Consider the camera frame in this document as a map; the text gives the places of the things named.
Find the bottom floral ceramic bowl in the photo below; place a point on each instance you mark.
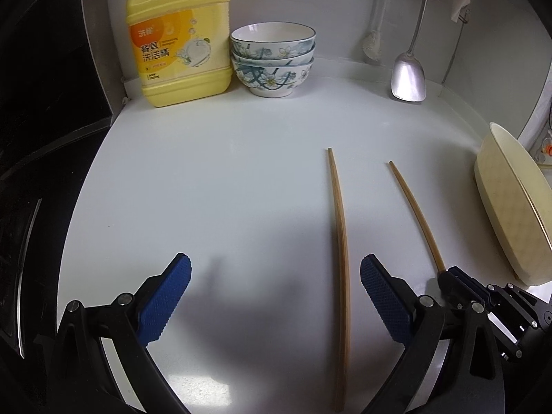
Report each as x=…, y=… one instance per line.
x=271, y=81

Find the wooden chopstick six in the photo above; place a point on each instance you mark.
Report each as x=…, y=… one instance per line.
x=421, y=219

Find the gas valve with pipe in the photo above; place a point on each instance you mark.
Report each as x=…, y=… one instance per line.
x=543, y=144

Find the yellow dish soap bottle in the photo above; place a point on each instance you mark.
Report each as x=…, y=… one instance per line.
x=181, y=48

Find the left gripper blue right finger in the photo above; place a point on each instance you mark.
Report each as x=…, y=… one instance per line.
x=392, y=298

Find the large cream round basin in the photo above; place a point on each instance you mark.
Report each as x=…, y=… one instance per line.
x=517, y=200

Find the middle floral ceramic bowl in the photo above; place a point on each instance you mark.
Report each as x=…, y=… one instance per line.
x=300, y=60

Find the stainless steel spatula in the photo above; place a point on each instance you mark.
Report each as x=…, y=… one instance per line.
x=408, y=82

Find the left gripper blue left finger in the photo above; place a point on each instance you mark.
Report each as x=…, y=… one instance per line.
x=161, y=297

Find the wooden chopstick five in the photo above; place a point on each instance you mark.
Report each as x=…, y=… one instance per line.
x=344, y=302

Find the top floral ceramic bowl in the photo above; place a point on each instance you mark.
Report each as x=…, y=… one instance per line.
x=272, y=39

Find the floral ceramic bowl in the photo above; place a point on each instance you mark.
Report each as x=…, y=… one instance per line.
x=300, y=60
x=271, y=81
x=272, y=39

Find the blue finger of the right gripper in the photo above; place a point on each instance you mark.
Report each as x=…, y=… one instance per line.
x=460, y=290

